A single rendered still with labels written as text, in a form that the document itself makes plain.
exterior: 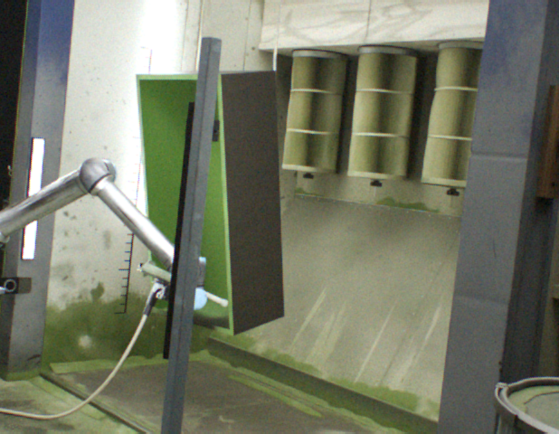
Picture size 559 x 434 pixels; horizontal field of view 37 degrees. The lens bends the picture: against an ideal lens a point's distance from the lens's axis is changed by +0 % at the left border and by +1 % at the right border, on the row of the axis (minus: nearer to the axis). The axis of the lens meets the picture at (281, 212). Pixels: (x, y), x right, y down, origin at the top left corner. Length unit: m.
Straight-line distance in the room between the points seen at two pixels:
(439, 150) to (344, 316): 1.09
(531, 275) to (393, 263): 2.44
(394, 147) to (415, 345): 1.09
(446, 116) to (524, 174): 2.06
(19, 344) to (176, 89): 1.56
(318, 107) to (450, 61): 1.03
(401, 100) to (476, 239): 2.42
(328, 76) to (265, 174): 1.29
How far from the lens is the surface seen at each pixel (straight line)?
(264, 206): 3.94
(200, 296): 3.48
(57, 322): 4.70
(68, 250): 4.65
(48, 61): 4.54
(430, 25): 4.39
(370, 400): 4.32
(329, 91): 5.05
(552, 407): 1.72
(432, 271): 4.54
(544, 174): 2.28
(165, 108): 4.27
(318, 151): 5.03
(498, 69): 2.33
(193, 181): 2.65
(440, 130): 4.28
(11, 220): 3.72
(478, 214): 2.31
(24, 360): 4.67
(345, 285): 4.81
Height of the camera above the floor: 1.26
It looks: 3 degrees down
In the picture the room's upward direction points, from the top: 6 degrees clockwise
